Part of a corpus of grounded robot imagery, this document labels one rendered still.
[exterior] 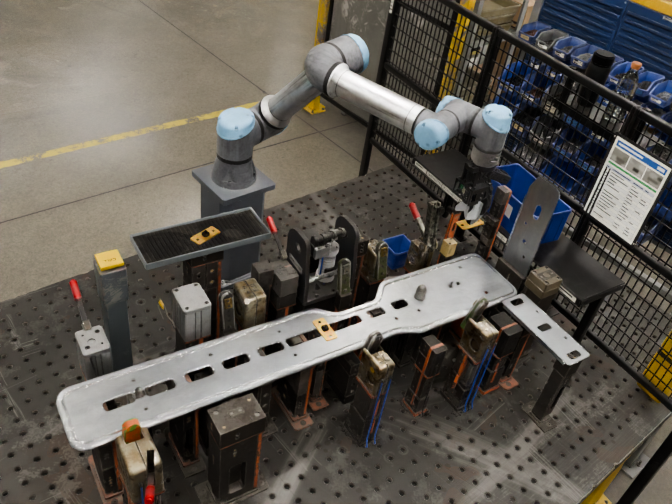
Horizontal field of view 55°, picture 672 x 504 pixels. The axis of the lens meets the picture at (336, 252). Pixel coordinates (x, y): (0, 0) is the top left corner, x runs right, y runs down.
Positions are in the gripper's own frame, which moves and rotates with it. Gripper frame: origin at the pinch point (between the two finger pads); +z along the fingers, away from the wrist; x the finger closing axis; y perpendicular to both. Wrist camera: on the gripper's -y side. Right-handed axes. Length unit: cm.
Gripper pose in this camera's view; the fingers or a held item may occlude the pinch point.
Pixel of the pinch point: (471, 217)
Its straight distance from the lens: 193.3
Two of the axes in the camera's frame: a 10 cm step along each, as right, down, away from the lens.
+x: 5.2, 6.0, -6.1
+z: -1.1, 7.6, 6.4
